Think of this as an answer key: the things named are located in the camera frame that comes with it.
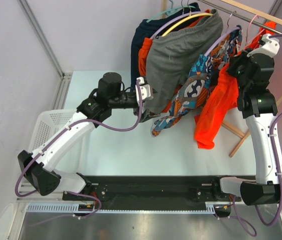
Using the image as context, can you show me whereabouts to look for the bright orange shorts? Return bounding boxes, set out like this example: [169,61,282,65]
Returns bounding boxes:
[193,21,279,150]

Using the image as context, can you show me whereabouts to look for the pink wire hanger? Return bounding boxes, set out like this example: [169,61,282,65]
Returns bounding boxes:
[242,13,266,51]

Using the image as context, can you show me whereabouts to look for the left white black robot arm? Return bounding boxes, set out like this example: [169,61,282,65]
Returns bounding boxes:
[15,72,157,200]

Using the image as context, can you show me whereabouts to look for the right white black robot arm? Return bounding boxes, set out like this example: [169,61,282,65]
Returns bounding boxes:
[211,49,282,206]

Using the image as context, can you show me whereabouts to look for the purple hanger front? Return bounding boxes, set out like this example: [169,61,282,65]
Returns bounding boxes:
[204,11,241,57]

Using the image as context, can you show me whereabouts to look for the purple hanger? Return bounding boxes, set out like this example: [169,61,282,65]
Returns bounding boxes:
[204,11,241,57]
[149,6,202,40]

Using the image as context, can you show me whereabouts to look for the patterned blue orange shorts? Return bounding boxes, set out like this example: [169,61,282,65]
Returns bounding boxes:
[151,24,243,138]

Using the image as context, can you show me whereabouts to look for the dark orange hanging shorts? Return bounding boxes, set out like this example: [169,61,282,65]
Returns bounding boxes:
[138,9,211,113]

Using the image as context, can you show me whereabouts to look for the grey shorts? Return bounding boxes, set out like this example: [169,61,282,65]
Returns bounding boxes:
[144,8,224,115]

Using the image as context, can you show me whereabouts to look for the purple hanger rear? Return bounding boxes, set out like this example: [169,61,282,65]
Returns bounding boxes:
[149,6,202,40]

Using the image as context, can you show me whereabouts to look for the navy blue shorts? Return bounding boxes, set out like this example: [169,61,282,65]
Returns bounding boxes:
[130,2,200,91]

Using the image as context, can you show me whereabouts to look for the yellow hanger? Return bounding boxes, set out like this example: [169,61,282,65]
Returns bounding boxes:
[162,12,212,37]

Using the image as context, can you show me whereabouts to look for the teal hanger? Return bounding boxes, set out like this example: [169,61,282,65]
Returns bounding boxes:
[146,0,183,23]

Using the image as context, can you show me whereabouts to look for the white plastic laundry basket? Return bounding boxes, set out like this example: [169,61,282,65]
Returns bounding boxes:
[29,109,90,174]

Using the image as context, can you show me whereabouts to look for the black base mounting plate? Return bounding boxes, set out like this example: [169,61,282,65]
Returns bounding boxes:
[62,176,230,213]

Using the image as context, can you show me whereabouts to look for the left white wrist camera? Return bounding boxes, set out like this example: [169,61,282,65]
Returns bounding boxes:
[135,77,154,103]

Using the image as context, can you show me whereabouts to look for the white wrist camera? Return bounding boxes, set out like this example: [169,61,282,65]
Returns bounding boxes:
[247,33,279,58]
[135,77,154,103]

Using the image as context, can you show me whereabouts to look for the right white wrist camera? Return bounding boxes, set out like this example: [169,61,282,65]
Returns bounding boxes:
[247,33,279,58]

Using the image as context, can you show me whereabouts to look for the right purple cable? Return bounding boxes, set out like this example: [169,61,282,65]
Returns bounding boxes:
[230,33,282,237]

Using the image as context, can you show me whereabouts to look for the purple cable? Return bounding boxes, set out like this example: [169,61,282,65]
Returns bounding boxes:
[15,79,144,226]
[230,33,282,237]

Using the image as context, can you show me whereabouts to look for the metal clothes rail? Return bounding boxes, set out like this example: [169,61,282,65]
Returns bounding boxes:
[201,0,282,35]

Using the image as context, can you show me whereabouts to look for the wooden clothes rack frame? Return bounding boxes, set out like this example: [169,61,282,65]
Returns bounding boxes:
[160,0,282,158]

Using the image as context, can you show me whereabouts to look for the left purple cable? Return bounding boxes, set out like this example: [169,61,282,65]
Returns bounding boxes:
[15,79,144,226]

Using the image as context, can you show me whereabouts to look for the aluminium frame post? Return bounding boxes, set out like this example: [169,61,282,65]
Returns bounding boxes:
[17,0,65,78]

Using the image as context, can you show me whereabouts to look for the white slotted cable duct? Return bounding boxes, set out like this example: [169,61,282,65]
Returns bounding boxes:
[26,202,215,215]

